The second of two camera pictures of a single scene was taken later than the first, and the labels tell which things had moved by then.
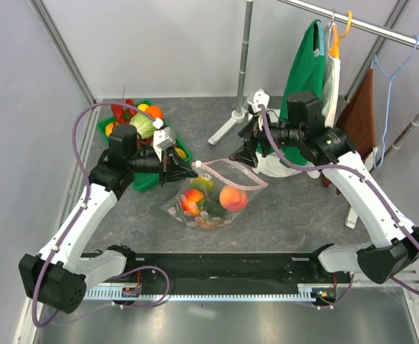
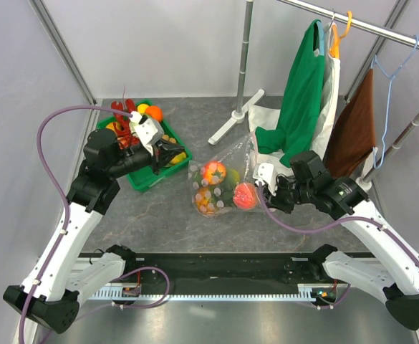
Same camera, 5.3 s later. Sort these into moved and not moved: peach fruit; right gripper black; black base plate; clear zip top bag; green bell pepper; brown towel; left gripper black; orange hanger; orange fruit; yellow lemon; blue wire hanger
Moved: clear zip top bag; green bell pepper; right gripper black; left gripper black; peach fruit
Not moved: brown towel; orange fruit; blue wire hanger; black base plate; yellow lemon; orange hanger
